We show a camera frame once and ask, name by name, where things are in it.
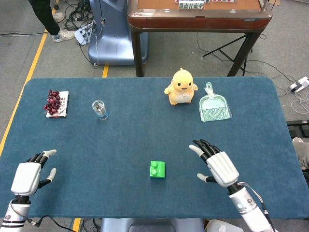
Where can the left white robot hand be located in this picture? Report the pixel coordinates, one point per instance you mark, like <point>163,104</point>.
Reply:
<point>24,176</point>

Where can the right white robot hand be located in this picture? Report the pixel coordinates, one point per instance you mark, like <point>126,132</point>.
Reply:
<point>220,166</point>

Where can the green toy brick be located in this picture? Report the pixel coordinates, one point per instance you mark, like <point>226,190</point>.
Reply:
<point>157,170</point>

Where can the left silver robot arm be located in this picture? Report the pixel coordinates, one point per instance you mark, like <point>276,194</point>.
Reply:
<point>14,215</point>

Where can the green dustpan set in bag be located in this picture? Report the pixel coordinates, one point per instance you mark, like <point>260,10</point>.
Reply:
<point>213,108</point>

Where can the red grape bunch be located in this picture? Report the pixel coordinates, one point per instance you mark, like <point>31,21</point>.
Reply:
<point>53,101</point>

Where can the blue tablecloth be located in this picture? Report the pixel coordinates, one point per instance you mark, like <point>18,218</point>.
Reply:
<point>144,135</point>

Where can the beige trouser knee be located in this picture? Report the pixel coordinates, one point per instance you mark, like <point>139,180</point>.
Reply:
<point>303,154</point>

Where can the yellow duck plush toy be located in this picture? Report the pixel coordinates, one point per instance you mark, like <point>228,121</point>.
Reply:
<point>181,89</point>

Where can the black floor equipment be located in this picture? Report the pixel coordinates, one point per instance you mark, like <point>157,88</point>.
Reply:
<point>299,129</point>

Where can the blue-grey robot torso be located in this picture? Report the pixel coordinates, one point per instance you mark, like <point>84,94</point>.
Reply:
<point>152,226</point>

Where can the clear drinking glass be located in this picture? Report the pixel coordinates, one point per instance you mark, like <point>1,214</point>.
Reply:
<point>99,110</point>

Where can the white power strip with plugs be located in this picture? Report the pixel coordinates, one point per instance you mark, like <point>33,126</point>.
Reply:
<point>300,84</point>

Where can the brown mahjong table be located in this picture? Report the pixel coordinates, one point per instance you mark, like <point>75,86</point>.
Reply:
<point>193,24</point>

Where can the white sneaker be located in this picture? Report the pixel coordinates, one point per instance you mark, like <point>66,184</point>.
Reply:
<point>58,17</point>
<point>64,35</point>

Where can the person in black trousers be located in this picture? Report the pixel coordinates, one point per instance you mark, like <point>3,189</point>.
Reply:
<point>46,17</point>

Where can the mahjong tile row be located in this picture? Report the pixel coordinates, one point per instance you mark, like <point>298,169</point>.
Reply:
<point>190,5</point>

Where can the blue machine base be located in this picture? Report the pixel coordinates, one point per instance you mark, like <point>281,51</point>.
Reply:
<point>113,36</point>

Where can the cardboard box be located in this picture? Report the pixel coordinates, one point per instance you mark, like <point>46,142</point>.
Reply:
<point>275,2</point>

